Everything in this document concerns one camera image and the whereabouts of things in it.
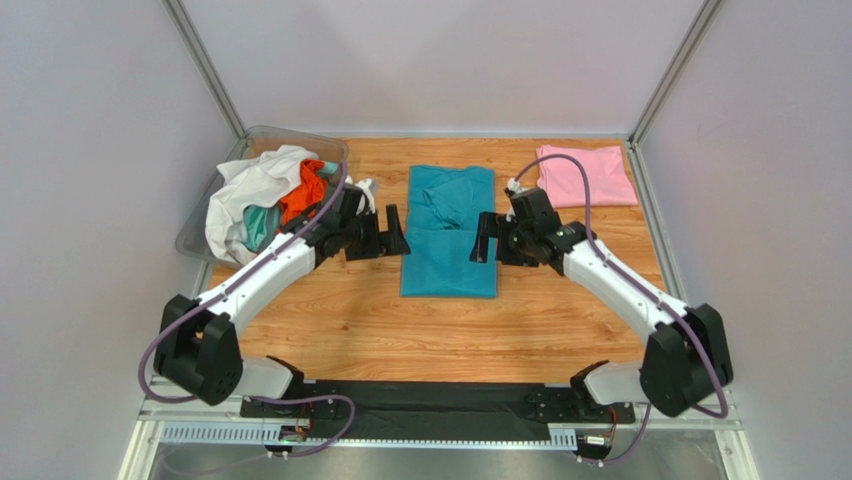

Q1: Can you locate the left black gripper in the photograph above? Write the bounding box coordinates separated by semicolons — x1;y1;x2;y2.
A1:
340;203;411;260

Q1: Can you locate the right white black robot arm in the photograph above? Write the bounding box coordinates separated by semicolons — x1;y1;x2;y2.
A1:
470;188;734;418

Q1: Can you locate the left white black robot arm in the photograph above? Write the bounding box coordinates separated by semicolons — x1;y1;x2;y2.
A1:
141;184;411;406

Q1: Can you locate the orange t shirt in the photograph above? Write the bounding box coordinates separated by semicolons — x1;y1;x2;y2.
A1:
277;160;329;226

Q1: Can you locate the folded pink t shirt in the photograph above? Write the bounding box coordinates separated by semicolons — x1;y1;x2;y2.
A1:
536;145;639;208

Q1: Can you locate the light teal t shirt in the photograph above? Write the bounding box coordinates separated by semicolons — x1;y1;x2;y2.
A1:
243;204;281;253

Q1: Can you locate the white t shirt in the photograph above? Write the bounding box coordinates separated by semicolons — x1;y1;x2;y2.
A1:
204;145;319;265

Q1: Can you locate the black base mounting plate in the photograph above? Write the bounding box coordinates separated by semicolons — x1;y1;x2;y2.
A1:
240;380;635;442

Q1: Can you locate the clear plastic bin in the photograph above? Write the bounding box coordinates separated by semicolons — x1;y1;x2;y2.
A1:
175;125;349;267

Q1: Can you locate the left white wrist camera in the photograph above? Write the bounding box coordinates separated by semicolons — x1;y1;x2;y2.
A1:
354;178;378;214

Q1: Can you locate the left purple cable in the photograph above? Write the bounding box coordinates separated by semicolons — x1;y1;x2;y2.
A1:
137;159;357;473

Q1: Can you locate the right aluminium frame post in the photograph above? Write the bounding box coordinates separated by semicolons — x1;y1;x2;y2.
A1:
629;0;725;148

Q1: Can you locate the aluminium frame post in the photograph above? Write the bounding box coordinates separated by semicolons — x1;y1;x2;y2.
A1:
163;0;246;139
629;0;725;148

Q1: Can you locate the aluminium front rail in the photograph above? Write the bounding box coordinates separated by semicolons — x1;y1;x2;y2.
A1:
139;380;742;450

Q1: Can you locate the left aluminium frame post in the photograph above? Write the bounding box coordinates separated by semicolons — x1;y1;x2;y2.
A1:
163;0;246;139

